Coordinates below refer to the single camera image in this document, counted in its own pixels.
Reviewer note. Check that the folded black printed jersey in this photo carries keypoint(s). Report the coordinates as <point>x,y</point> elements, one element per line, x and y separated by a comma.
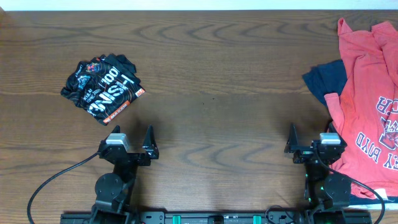
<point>103,86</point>

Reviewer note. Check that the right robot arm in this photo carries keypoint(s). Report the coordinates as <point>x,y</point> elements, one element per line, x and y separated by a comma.
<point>326,191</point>

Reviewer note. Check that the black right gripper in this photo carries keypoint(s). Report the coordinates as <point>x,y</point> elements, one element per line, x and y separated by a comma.
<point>304,152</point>

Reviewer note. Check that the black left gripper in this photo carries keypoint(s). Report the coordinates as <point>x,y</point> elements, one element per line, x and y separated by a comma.
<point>139,161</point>

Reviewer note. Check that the navy blue shirt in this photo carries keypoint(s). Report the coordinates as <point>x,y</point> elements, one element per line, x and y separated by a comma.
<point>326,78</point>

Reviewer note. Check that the red printed t-shirt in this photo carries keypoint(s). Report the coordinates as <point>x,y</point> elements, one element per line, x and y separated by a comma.
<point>365,113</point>

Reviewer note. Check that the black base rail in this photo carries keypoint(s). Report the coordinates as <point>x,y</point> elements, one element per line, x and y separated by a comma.
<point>272,216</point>

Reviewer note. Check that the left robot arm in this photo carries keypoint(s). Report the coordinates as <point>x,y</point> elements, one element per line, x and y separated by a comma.
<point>113,190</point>

